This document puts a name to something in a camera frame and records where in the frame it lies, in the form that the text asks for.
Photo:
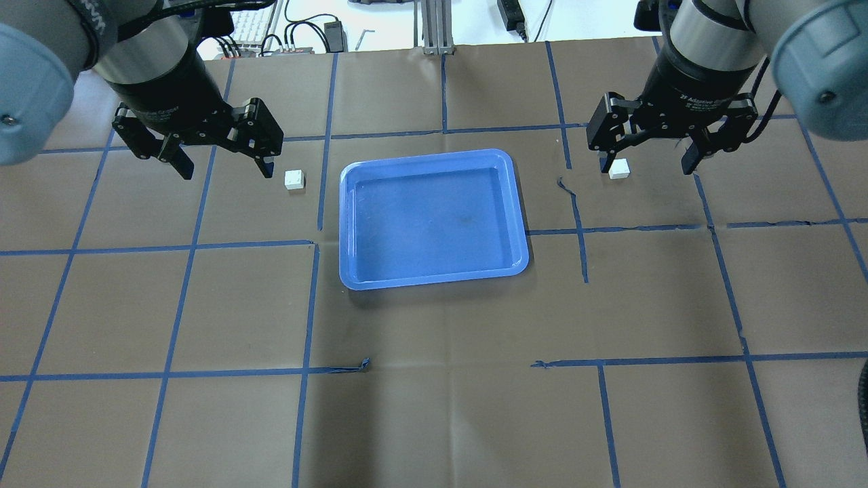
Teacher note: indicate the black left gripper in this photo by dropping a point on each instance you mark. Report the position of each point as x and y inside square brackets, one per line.
[165, 93]

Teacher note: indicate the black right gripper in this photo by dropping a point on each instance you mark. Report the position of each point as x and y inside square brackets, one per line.
[693, 91]

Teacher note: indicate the white toy block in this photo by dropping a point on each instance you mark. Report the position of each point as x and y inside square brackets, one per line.
[619, 169]
[294, 179]

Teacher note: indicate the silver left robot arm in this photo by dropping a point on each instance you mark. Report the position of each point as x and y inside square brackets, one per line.
[47, 44]

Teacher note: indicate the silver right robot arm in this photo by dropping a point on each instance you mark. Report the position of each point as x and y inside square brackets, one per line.
[724, 66]

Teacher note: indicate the blue plastic tray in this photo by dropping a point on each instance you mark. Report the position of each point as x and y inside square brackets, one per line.
[447, 217]

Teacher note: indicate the white keyboard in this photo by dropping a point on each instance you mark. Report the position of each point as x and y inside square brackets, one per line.
[250, 27]

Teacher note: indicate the black power adapter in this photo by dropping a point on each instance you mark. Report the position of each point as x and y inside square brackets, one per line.
[334, 37]
[512, 16]

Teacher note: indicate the aluminium frame post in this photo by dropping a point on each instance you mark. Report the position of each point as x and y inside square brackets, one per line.
[436, 27]

